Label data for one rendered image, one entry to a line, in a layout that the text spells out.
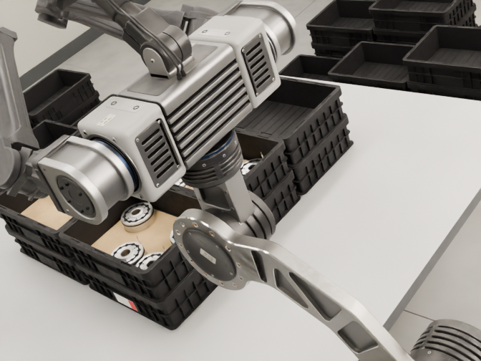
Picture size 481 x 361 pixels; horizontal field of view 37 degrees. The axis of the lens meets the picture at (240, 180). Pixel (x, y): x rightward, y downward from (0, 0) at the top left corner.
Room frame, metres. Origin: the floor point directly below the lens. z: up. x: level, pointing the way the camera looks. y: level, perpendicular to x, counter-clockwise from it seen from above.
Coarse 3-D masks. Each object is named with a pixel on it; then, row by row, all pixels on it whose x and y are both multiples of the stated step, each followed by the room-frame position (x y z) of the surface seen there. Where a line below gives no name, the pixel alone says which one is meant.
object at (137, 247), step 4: (124, 244) 1.68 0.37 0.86; (128, 244) 1.68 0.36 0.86; (132, 244) 1.67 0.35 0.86; (136, 244) 1.66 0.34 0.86; (140, 244) 1.65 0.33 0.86; (116, 248) 1.68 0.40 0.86; (120, 248) 1.68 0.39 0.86; (132, 248) 1.65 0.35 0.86; (136, 248) 1.64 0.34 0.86; (140, 248) 1.64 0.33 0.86; (112, 252) 1.66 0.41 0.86; (116, 252) 1.66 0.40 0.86; (136, 252) 1.63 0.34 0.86; (140, 252) 1.62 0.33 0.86; (116, 256) 1.64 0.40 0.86; (132, 256) 1.61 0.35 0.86; (136, 256) 1.61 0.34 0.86; (140, 256) 1.60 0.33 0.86; (124, 260) 1.61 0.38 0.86; (128, 260) 1.60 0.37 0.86; (132, 260) 1.60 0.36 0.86; (136, 260) 1.59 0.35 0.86
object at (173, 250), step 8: (176, 192) 1.74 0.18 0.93; (184, 192) 1.72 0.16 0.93; (72, 224) 1.77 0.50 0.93; (64, 232) 1.75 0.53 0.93; (64, 240) 1.72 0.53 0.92; (72, 240) 1.69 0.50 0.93; (80, 248) 1.66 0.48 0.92; (88, 248) 1.63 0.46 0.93; (168, 248) 1.50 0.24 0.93; (176, 248) 1.50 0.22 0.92; (96, 256) 1.60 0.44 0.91; (104, 256) 1.57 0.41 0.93; (112, 256) 1.55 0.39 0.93; (160, 256) 1.48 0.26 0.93; (168, 256) 1.48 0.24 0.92; (112, 264) 1.54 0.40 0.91; (120, 264) 1.51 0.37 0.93; (128, 264) 1.50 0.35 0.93; (152, 264) 1.46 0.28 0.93; (160, 264) 1.46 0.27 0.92; (128, 272) 1.49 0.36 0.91; (136, 272) 1.46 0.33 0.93; (144, 272) 1.44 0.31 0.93; (152, 272) 1.45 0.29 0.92; (144, 280) 1.44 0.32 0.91
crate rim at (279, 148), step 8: (248, 136) 1.90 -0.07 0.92; (256, 136) 1.87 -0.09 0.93; (264, 136) 1.86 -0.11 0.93; (280, 144) 1.79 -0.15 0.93; (272, 152) 1.76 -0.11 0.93; (280, 152) 1.77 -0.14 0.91; (264, 160) 1.73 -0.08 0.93; (272, 160) 1.75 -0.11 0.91; (256, 168) 1.71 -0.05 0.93; (264, 168) 1.73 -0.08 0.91; (248, 176) 1.69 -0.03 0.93; (256, 176) 1.70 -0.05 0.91; (176, 184) 1.78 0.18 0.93; (248, 184) 1.68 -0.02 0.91; (192, 192) 1.71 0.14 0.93
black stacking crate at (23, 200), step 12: (0, 204) 2.07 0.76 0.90; (12, 204) 2.09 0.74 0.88; (24, 204) 2.11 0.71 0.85; (0, 216) 2.05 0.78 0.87; (12, 228) 2.03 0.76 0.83; (24, 228) 1.93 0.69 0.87; (36, 240) 1.90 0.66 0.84; (48, 240) 1.82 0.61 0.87; (60, 240) 1.77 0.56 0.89; (60, 252) 1.81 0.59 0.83
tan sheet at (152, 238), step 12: (168, 216) 1.78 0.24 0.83; (120, 228) 1.81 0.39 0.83; (156, 228) 1.74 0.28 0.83; (168, 228) 1.72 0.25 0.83; (108, 240) 1.77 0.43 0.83; (120, 240) 1.75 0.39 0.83; (132, 240) 1.73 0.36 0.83; (144, 240) 1.71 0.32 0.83; (156, 240) 1.69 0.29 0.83; (168, 240) 1.67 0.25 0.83; (108, 252) 1.72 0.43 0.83
